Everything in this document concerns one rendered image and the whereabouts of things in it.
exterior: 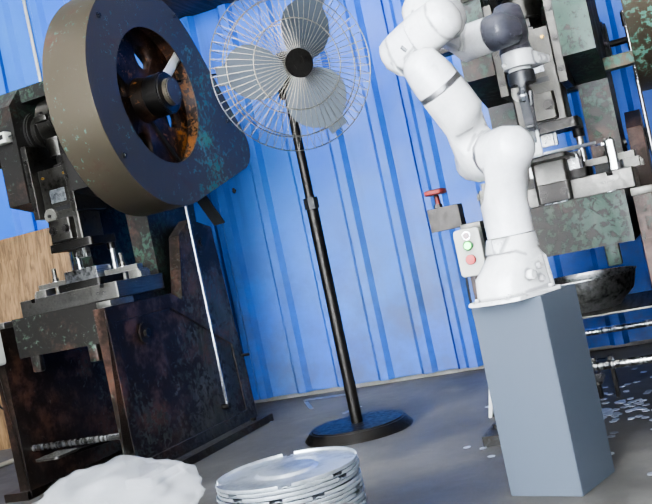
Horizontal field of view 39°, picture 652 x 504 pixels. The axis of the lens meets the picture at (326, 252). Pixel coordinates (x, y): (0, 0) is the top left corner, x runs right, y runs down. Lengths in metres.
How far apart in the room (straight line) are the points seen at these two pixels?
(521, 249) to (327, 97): 1.28
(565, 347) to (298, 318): 2.43
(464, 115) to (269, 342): 2.57
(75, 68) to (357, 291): 1.80
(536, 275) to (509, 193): 0.19
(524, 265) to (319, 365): 2.42
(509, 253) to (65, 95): 1.64
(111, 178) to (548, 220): 1.44
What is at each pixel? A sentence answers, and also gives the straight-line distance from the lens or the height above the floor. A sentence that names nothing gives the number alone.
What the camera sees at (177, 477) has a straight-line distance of 2.61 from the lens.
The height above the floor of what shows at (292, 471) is 0.23.
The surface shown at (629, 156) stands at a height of 0.74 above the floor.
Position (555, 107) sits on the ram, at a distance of 2.83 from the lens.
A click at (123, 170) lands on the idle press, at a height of 1.05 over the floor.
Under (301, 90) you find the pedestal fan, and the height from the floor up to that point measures 1.22.
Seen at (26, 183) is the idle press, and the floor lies 1.13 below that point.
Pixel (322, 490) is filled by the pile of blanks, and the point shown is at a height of 0.20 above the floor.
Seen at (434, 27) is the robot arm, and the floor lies 1.09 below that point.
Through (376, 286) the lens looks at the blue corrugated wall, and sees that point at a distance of 4.26.
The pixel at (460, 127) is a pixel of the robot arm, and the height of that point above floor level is 0.85.
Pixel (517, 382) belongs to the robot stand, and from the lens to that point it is 2.14.
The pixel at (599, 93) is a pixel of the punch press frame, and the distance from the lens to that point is 3.11.
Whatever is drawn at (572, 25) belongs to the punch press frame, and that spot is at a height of 1.14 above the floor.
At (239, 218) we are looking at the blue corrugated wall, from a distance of 4.49.
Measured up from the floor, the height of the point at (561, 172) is 0.73.
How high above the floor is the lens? 0.63
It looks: level
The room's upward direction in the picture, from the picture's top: 12 degrees counter-clockwise
